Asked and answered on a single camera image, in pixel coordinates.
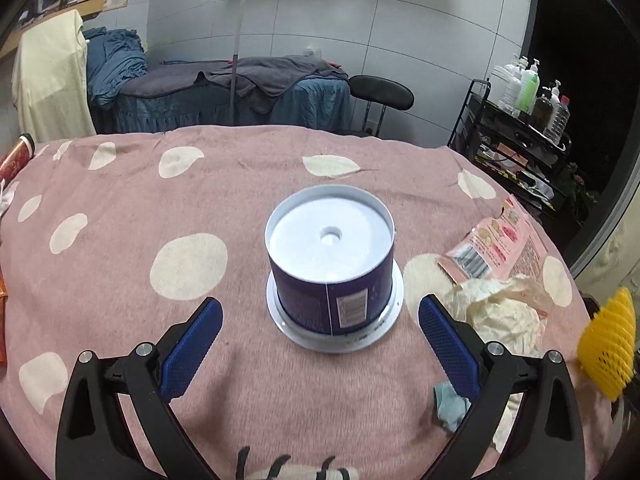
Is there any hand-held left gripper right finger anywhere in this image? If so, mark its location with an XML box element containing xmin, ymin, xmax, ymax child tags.
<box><xmin>418</xmin><ymin>294</ymin><xmax>586</xmax><ymax>480</ymax></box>

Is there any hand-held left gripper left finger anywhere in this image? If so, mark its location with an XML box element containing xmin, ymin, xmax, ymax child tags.
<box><xmin>56</xmin><ymin>296</ymin><xmax>224</xmax><ymax>480</ymax></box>

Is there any purple cylindrical container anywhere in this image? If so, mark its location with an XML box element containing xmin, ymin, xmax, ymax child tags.
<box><xmin>265</xmin><ymin>185</ymin><xmax>405</xmax><ymax>356</ymax></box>

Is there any blue-grey cloth scrap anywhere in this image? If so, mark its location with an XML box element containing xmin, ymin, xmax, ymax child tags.
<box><xmin>432</xmin><ymin>380</ymin><xmax>473</xmax><ymax>433</ymax></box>

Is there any pink printed wrapper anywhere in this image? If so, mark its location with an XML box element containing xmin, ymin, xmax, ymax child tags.
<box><xmin>438</xmin><ymin>220</ymin><xmax>521</xmax><ymax>282</ymax></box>

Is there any pink flat packet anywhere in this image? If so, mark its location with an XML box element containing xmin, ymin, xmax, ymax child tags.
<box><xmin>495</xmin><ymin>195</ymin><xmax>548</xmax><ymax>281</ymax></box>

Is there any yellow foam fruit net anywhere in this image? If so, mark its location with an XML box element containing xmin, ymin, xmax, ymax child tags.
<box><xmin>577</xmin><ymin>287</ymin><xmax>638</xmax><ymax>401</ymax></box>

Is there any pink polka dot blanket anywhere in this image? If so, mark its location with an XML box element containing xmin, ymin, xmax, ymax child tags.
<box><xmin>0</xmin><ymin>124</ymin><xmax>616</xmax><ymax>480</ymax></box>

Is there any glass sliding door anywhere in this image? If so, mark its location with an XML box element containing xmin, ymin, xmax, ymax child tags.
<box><xmin>570</xmin><ymin>160</ymin><xmax>640</xmax><ymax>291</ymax></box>

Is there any black trolley cart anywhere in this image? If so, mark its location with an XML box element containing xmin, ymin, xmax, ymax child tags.
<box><xmin>447</xmin><ymin>77</ymin><xmax>573</xmax><ymax>216</ymax></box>

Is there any potted plant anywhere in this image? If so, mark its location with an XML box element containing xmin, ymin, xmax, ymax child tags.
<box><xmin>562</xmin><ymin>162</ymin><xmax>598</xmax><ymax>221</ymax></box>

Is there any dark brown bottle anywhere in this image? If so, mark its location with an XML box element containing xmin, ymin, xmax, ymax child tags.
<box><xmin>530</xmin><ymin>87</ymin><xmax>552</xmax><ymax>128</ymax></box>

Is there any black round stool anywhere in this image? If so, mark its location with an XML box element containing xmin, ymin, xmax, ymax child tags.
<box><xmin>342</xmin><ymin>75</ymin><xmax>416</xmax><ymax>137</ymax></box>

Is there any massage bed with blue skirt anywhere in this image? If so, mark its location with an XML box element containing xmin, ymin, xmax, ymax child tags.
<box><xmin>90</xmin><ymin>57</ymin><xmax>353</xmax><ymax>136</ymax></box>

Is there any white jar bottle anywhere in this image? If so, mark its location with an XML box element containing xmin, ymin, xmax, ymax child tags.
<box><xmin>490</xmin><ymin>65</ymin><xmax>507</xmax><ymax>106</ymax></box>

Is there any grey blanket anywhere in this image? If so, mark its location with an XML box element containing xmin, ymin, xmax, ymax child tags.
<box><xmin>120</xmin><ymin>55</ymin><xmax>349</xmax><ymax>113</ymax></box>

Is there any blue cloth pile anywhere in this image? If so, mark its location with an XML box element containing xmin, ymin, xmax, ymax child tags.
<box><xmin>82</xmin><ymin>27</ymin><xmax>148</xmax><ymax>106</ymax></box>

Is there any white arched floor lamp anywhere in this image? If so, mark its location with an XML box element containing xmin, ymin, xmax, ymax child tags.
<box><xmin>229</xmin><ymin>0</ymin><xmax>363</xmax><ymax>128</ymax></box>

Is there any cream towel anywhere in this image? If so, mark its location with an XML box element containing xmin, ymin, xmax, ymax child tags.
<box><xmin>11</xmin><ymin>9</ymin><xmax>97</xmax><ymax>142</ymax></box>

